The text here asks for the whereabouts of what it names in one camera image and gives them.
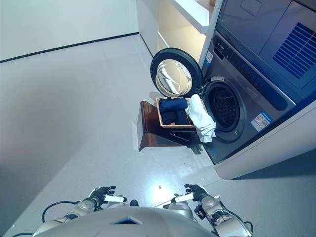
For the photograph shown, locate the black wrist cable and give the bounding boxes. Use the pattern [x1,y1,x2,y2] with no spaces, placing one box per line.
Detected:
[243,221,254,235]
[41,200,82,223]

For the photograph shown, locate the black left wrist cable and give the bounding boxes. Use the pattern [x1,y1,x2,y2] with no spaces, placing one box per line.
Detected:
[41,200,82,223]

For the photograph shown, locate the grey dryer with blue grille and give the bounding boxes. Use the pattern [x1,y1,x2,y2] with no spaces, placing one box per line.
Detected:
[216,0,316,99]

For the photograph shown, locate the white shelf unit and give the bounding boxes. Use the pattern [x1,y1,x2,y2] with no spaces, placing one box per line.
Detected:
[138,0,218,94]

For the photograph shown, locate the robot silver torso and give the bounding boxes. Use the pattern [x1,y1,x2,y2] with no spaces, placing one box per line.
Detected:
[34,193,215,237]

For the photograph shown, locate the navy blue folded garment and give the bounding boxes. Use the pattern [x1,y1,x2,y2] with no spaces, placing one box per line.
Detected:
[158,97,188,112]

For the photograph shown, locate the black garment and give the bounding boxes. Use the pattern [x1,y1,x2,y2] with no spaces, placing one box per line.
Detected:
[160,110,192,125]

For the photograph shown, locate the round washing machine door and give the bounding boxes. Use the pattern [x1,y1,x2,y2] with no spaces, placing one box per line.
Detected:
[150,47,203,99]

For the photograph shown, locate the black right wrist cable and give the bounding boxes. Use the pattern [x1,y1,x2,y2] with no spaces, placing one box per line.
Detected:
[243,221,254,235]

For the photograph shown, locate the grey front-load washing machine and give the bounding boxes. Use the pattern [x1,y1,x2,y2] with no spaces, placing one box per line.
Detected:
[198,30,297,165]

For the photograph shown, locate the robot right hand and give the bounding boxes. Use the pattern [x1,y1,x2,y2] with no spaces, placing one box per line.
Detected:
[184,184,208,201]

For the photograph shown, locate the white towel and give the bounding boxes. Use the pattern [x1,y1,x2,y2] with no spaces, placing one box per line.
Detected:
[187,93,217,144]

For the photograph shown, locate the dark wooden stool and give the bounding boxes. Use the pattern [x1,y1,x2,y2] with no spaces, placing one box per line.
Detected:
[138,100,205,152]

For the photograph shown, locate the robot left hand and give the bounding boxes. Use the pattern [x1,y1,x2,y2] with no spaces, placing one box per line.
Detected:
[89,185,117,201]

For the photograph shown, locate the wicker laundry basket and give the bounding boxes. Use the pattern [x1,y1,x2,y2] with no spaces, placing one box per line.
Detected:
[155,96,206,130]

